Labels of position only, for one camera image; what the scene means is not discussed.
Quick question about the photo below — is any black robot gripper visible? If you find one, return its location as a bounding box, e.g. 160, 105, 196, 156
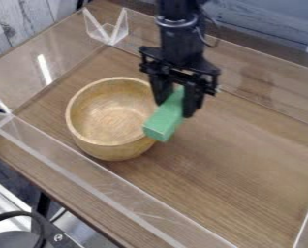
138, 22, 220, 118

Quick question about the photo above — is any green rectangular block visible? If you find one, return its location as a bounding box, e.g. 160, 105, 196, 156
142, 86, 184, 142

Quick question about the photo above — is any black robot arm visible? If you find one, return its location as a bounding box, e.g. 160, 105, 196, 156
138, 0, 221, 118

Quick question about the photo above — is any brown wooden bowl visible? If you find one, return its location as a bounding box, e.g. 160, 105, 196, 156
65, 77, 154, 161

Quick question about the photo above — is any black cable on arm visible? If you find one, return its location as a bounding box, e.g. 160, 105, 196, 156
194, 9, 220, 48

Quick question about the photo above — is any clear acrylic corner bracket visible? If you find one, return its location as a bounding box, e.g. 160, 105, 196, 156
82, 8, 128, 46

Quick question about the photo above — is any clear acrylic tray wall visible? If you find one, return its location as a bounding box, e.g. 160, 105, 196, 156
0, 100, 237, 248

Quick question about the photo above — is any black metal table bracket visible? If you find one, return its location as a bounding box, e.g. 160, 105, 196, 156
30, 193, 84, 248

